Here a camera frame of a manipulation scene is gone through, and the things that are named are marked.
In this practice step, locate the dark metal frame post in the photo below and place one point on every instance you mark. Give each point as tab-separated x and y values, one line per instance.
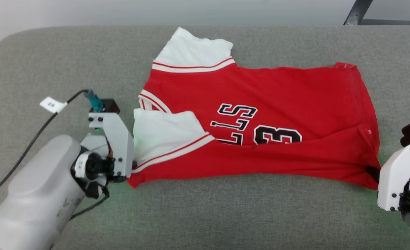
359	10

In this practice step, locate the red and white basketball jersey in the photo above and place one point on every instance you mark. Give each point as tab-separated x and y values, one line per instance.
278	104

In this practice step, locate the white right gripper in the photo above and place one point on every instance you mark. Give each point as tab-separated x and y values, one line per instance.
397	180

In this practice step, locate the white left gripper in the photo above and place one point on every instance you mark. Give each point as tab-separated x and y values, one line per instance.
120	146

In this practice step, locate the grey fabric sofa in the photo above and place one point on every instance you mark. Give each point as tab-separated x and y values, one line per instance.
208	215

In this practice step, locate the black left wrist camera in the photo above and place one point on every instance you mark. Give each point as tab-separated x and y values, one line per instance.
108	106

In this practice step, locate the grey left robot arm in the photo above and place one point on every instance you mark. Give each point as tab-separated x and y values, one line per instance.
35	194

